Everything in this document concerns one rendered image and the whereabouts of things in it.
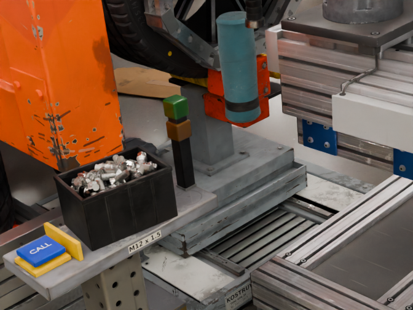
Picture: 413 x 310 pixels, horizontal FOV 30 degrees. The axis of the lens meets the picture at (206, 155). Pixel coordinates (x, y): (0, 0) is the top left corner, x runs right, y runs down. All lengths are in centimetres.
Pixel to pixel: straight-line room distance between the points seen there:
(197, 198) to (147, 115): 163
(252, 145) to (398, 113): 111
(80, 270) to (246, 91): 64
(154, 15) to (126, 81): 183
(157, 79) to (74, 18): 204
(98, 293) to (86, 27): 54
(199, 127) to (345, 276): 68
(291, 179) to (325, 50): 86
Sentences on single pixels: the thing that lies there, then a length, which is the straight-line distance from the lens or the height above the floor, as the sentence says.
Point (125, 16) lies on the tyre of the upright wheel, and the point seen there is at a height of 77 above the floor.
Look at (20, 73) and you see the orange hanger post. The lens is 167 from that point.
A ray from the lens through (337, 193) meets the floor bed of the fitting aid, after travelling 238.
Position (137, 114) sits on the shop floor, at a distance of 327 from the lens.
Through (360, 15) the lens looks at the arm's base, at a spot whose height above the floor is 84.
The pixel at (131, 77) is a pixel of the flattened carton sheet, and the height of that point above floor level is 1.
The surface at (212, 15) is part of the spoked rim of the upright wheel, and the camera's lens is 206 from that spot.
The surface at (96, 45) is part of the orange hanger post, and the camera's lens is 163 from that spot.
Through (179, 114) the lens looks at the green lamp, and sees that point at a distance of 160.
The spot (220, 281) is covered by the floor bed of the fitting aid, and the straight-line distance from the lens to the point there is 203.
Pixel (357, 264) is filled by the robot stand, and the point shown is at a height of 21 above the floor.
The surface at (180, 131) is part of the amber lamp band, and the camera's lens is 161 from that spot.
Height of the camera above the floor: 126
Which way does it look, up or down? 26 degrees down
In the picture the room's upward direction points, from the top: 7 degrees counter-clockwise
